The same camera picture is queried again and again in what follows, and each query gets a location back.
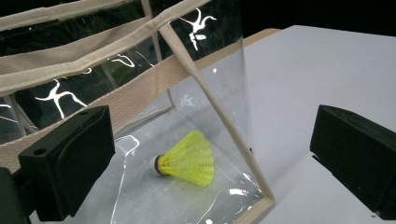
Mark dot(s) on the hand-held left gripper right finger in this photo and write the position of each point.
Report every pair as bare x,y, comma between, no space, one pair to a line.
358,152

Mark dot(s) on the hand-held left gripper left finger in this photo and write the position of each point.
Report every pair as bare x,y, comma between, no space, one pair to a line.
71,161

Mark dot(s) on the clear plastic bag beige trim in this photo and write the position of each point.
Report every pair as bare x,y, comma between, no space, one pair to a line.
174,102

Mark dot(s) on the yellow shuttlecock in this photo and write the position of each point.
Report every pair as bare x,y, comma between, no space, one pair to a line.
193,161

